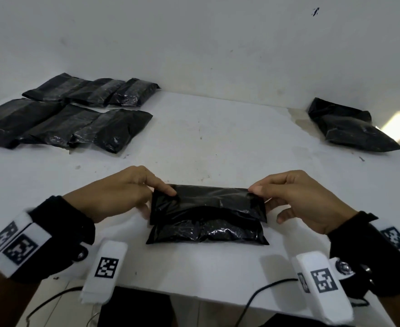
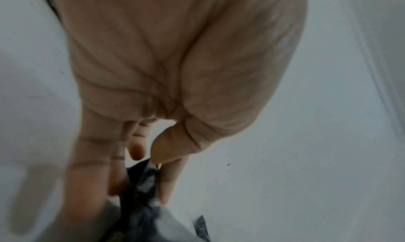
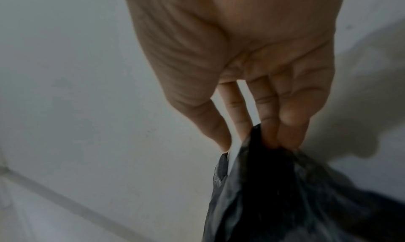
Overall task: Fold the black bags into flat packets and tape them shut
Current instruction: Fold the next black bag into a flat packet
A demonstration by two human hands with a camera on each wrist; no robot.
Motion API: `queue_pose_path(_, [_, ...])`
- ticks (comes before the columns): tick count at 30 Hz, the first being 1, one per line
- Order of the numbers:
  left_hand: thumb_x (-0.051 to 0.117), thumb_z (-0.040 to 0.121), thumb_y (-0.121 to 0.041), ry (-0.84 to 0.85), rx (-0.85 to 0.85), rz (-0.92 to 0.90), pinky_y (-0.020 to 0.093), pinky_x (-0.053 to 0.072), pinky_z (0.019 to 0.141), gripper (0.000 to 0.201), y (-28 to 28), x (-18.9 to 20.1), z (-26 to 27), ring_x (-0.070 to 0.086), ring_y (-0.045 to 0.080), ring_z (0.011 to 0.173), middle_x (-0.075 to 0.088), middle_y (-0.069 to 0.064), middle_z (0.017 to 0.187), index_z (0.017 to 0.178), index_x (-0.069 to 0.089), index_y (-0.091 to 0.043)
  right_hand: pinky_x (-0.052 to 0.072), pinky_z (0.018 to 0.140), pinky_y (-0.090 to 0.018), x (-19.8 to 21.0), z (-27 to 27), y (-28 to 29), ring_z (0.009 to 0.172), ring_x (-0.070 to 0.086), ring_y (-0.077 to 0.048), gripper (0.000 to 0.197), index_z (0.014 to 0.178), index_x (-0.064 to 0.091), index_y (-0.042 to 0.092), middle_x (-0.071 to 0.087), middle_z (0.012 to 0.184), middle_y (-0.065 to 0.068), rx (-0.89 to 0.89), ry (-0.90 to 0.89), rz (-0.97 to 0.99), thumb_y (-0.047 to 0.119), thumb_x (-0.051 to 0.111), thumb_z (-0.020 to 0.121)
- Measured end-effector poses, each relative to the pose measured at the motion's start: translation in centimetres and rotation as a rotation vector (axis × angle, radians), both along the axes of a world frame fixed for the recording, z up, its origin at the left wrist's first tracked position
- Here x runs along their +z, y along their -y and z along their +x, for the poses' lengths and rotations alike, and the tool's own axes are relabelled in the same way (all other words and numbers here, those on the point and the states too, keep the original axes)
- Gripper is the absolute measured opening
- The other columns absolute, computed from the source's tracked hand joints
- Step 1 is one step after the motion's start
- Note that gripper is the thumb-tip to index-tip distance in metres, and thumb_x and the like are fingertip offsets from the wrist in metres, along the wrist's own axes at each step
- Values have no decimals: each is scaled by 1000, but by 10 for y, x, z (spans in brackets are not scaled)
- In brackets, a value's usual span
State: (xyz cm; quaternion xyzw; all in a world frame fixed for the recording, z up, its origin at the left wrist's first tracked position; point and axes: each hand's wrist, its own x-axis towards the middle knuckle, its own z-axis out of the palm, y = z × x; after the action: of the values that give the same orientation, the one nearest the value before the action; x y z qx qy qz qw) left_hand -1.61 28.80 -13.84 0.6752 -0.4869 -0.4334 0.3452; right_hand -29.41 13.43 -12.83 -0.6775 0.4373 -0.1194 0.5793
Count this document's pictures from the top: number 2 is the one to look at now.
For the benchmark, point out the person's left hand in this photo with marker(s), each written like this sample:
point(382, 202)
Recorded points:
point(174, 48)

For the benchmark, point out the black packet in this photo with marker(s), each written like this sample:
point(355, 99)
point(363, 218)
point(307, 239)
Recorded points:
point(142, 211)

